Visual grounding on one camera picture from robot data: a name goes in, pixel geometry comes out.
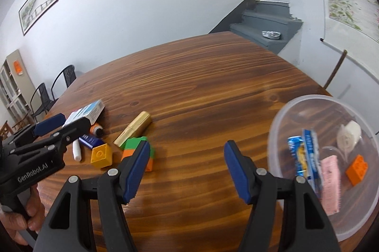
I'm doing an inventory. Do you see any pink sponge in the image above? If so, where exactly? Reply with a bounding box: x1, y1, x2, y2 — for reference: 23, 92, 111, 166
320, 155, 341, 215

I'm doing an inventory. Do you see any green orange building block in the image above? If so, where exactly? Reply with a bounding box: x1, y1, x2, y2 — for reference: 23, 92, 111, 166
121, 136, 155, 172

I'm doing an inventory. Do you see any wooden desktop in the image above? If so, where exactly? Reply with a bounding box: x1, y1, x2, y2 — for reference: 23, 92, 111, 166
32, 31, 379, 252

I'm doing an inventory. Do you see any white blue medicine box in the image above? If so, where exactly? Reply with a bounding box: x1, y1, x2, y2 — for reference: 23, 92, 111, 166
62, 100, 106, 129

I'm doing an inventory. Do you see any grey staircase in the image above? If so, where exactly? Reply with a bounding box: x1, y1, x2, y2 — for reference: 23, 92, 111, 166
229, 0, 304, 55

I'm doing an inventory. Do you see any black metal chair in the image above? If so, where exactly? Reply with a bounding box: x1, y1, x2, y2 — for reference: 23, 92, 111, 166
30, 82, 55, 122
51, 65, 77, 98

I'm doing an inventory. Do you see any wooden stick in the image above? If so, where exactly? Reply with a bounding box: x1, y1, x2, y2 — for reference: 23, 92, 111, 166
323, 50, 348, 89

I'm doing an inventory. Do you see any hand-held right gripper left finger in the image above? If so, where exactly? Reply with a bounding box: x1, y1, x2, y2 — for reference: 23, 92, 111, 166
31, 140, 151, 252

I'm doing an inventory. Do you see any wooden chair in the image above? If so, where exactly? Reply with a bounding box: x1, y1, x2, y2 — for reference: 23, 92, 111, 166
0, 113, 33, 137

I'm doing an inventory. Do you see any framed wall picture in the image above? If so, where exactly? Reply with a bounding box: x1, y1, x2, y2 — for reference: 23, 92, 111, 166
18, 0, 59, 36

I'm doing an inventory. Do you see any beige glass door cabinet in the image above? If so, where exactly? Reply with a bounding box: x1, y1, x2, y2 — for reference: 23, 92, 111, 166
0, 49, 36, 128

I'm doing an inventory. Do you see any gold lipstick tube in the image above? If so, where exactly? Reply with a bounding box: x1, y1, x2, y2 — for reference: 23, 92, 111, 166
114, 111, 152, 149

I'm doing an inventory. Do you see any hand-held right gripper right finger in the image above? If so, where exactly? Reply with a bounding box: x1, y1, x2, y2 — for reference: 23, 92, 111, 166
223, 140, 341, 252

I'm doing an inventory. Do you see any blue yellow candy wrapper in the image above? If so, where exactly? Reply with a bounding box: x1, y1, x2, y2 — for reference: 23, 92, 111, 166
288, 136, 308, 178

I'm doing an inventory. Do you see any blue white sachet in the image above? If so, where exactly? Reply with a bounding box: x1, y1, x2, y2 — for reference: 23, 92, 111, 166
302, 129, 323, 199

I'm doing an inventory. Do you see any clear plastic bowl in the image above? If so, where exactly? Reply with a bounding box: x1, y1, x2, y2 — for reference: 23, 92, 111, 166
268, 95, 379, 242

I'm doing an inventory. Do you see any white tape roll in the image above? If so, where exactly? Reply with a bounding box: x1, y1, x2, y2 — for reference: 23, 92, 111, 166
337, 121, 362, 156

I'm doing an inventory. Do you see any white ointment tube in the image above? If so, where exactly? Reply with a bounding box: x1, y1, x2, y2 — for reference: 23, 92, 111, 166
72, 139, 82, 162

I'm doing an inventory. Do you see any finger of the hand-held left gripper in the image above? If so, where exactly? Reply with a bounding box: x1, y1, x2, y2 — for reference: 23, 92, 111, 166
15, 118, 91, 156
6, 113, 66, 146

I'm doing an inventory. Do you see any yellow building block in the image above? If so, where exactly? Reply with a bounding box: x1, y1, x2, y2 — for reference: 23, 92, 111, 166
90, 143, 113, 168

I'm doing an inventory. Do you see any person's left hand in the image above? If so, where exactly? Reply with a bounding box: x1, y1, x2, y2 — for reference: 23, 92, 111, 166
0, 184, 45, 247

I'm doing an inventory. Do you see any foil tray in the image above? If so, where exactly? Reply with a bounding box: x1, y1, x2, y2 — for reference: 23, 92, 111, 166
262, 30, 281, 41

